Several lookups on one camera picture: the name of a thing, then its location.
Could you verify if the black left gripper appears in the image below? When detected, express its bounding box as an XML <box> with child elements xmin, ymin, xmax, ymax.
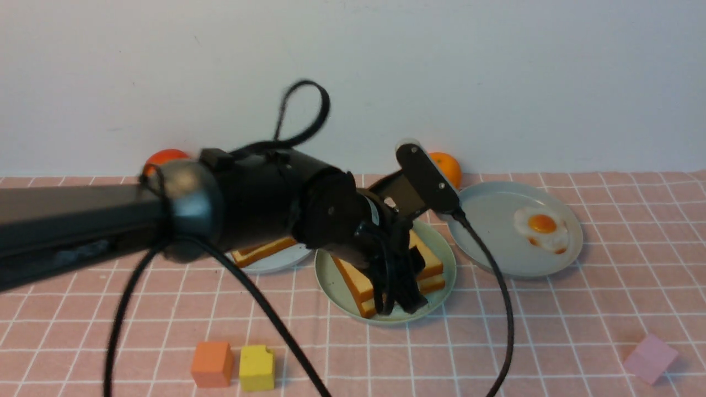
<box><xmin>298</xmin><ymin>171</ymin><xmax>427</xmax><ymax>316</ymax></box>

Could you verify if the toast slice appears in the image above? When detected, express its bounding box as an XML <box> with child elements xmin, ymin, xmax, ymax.
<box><xmin>232</xmin><ymin>243</ymin><xmax>301</xmax><ymax>269</ymax></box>
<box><xmin>231</xmin><ymin>237</ymin><xmax>298</xmax><ymax>262</ymax></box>
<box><xmin>346</xmin><ymin>275</ymin><xmax>446</xmax><ymax>319</ymax></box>
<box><xmin>333</xmin><ymin>229</ymin><xmax>444</xmax><ymax>282</ymax></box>

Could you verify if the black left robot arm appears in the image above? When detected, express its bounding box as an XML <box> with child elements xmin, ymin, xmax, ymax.
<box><xmin>1</xmin><ymin>150</ymin><xmax>427</xmax><ymax>314</ymax></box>

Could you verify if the teal centre plate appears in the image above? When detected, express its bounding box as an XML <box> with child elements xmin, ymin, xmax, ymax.
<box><xmin>314</xmin><ymin>221</ymin><xmax>457</xmax><ymax>326</ymax></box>

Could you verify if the light blue bread plate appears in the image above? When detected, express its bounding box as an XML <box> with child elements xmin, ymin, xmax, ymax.
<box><xmin>231</xmin><ymin>238</ymin><xmax>312</xmax><ymax>275</ymax></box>

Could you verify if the grey blue egg plate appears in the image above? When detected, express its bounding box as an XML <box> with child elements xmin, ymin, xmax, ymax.
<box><xmin>459</xmin><ymin>181</ymin><xmax>584</xmax><ymax>278</ymax></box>

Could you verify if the orange fruit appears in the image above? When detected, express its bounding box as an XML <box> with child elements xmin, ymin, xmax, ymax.
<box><xmin>429</xmin><ymin>152</ymin><xmax>463</xmax><ymax>190</ymax></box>

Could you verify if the right fried egg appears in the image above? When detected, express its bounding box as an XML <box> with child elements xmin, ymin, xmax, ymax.
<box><xmin>514</xmin><ymin>207</ymin><xmax>569</xmax><ymax>255</ymax></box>

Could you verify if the yellow notched block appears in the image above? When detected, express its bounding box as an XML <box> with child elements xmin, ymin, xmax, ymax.
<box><xmin>238</xmin><ymin>345</ymin><xmax>276</xmax><ymax>392</ymax></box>

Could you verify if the orange cube block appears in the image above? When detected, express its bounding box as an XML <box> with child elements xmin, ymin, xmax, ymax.
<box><xmin>191</xmin><ymin>341</ymin><xmax>234</xmax><ymax>389</ymax></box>

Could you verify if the red yellow pomegranate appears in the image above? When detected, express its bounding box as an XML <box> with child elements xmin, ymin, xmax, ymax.
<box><xmin>141</xmin><ymin>148</ymin><xmax>191</xmax><ymax>175</ymax></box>

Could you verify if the pink cube block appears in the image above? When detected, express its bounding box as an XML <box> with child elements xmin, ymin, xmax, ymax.
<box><xmin>623</xmin><ymin>334</ymin><xmax>678</xmax><ymax>385</ymax></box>

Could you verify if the pink checked tablecloth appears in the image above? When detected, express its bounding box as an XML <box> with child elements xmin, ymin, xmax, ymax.
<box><xmin>1</xmin><ymin>170</ymin><xmax>705</xmax><ymax>396</ymax></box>

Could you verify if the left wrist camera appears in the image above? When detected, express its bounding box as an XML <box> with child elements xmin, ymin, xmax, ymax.
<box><xmin>368</xmin><ymin>138</ymin><xmax>461</xmax><ymax>219</ymax></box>

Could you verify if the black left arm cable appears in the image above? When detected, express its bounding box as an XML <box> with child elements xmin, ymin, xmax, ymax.
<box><xmin>102</xmin><ymin>80</ymin><xmax>516</xmax><ymax>397</ymax></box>

